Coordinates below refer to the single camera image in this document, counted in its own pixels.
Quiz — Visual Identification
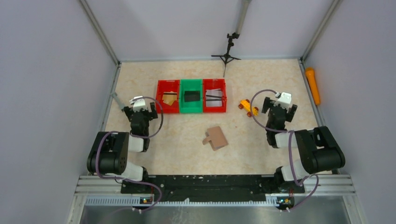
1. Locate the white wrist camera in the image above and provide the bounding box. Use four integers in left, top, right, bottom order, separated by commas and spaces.
129, 96, 148, 112
274, 92, 292, 109

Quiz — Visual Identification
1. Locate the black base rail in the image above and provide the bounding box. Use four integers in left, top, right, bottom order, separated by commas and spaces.
120, 174, 305, 195

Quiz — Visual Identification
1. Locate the gold card with stripe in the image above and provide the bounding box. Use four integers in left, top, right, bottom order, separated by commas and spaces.
163, 92, 177, 96

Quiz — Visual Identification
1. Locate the grey silver card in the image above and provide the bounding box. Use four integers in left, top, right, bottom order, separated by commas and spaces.
205, 89, 223, 96

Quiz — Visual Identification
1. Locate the card with black stripe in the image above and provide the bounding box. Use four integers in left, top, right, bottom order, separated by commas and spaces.
205, 95, 222, 101

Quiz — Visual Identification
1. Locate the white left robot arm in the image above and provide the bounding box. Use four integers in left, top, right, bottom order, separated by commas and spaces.
86, 100, 158, 193

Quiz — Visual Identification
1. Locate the left red plastic bin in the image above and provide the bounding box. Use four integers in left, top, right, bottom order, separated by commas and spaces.
156, 80, 180, 113

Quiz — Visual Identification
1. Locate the grey small tool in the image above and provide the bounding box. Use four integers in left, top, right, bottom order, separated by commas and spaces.
110, 92, 126, 112

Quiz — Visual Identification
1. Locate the white card in bin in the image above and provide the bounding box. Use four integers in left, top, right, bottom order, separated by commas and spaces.
205, 100, 222, 107

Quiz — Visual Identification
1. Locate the black card in green bin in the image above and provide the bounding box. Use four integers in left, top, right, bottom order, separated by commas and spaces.
184, 91, 201, 102

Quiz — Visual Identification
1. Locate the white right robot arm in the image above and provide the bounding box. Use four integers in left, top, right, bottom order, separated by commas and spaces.
262, 97, 346, 192

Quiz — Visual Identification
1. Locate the red plastic bin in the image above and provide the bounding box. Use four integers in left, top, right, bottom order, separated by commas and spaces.
156, 80, 180, 113
202, 78, 227, 113

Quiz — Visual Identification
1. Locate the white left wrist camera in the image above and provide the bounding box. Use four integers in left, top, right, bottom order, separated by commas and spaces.
129, 96, 148, 112

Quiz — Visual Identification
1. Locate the black camera tripod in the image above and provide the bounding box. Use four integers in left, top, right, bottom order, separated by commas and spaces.
211, 32, 241, 77

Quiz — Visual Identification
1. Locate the orange flashlight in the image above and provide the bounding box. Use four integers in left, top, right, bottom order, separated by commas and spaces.
305, 67, 321, 105

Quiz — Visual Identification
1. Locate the yellow toy brick car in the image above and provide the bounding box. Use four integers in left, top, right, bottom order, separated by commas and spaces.
238, 99, 259, 117

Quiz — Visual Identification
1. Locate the right red plastic bin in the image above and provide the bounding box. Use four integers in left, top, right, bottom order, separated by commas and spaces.
202, 78, 227, 113

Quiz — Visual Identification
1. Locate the green plastic bin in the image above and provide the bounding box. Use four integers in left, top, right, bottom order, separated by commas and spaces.
179, 79, 203, 113

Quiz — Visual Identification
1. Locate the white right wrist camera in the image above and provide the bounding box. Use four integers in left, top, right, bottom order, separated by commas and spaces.
274, 92, 292, 109

